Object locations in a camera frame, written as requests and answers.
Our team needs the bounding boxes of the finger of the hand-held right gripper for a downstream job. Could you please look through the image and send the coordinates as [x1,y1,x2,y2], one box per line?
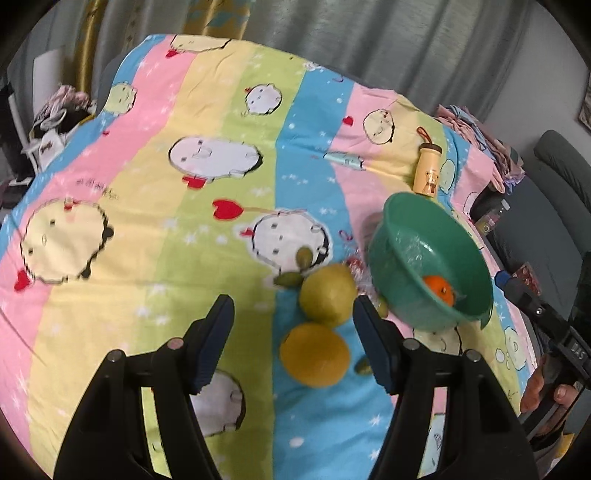
[494,271,543,319]

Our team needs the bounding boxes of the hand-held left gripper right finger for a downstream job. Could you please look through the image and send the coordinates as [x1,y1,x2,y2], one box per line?
[353,295,541,480]

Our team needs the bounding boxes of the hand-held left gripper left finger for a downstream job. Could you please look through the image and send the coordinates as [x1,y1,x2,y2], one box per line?
[53,294,236,480]

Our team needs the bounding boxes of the yellow round citrus fruit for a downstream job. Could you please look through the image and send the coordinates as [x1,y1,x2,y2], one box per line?
[279,322,350,387]

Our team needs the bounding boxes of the green plastic bowl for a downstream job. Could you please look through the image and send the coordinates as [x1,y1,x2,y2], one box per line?
[368,191,495,332]

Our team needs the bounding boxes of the yellow-green pear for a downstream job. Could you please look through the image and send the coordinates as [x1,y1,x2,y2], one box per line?
[298,264,359,328]

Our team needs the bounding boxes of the person's right hand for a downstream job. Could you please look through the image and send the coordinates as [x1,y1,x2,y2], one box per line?
[519,353,583,428]

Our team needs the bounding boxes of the small orange tangerine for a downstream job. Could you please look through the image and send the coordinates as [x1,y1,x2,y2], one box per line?
[422,274,455,308]

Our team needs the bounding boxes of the grey sofa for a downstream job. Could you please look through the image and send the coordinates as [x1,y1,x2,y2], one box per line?
[475,129,591,296]

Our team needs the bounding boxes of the striped cartoon printed blanket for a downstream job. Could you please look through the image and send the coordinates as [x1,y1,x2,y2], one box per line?
[0,33,541,480]

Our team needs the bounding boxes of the pile of folded clothes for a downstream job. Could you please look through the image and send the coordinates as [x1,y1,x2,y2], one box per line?
[436,104,527,192]

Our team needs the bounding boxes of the white paper bag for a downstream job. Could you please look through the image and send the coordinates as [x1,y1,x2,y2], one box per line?
[28,124,70,171]

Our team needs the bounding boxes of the grey curtain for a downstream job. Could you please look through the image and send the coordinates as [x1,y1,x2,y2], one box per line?
[99,0,532,121]

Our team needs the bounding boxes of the pile of pink clothes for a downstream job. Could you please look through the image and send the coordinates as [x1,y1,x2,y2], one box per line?
[32,85,98,134]

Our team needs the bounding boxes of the white cylinder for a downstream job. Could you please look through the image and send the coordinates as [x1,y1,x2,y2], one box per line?
[34,48,64,93]

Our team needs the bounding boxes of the yellow teal patterned curtain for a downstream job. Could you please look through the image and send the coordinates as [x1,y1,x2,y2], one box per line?
[182,0,259,40]

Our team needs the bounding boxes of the gold curtain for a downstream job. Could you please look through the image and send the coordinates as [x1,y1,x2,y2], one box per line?
[74,0,121,93]

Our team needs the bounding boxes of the yellow bottle with strap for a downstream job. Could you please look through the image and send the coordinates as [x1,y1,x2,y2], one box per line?
[412,127,443,199]

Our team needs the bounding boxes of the wall picture frame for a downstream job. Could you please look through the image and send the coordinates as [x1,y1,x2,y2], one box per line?
[578,69,591,125]

